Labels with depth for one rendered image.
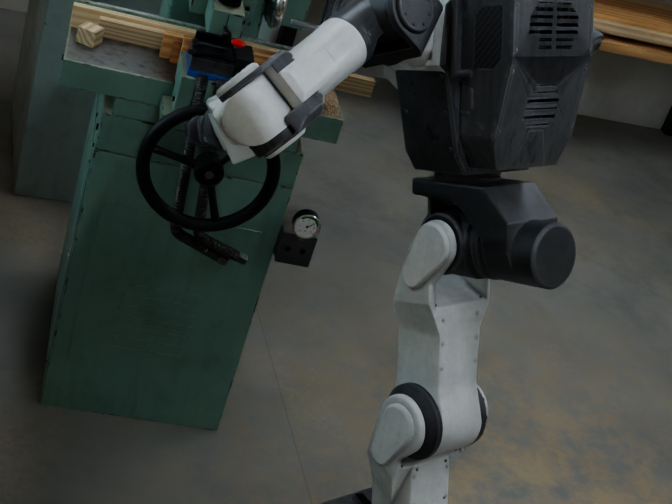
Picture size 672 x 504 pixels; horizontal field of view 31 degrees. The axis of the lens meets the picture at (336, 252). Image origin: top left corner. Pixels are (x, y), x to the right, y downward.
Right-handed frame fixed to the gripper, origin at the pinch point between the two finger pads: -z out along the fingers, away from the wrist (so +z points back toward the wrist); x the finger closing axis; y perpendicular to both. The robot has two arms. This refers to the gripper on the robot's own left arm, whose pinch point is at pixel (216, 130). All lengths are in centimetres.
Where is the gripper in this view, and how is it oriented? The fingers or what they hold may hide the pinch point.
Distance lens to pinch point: 231.4
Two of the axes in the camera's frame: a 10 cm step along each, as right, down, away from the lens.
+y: -0.9, -9.9, -0.7
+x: 9.7, -1.0, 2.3
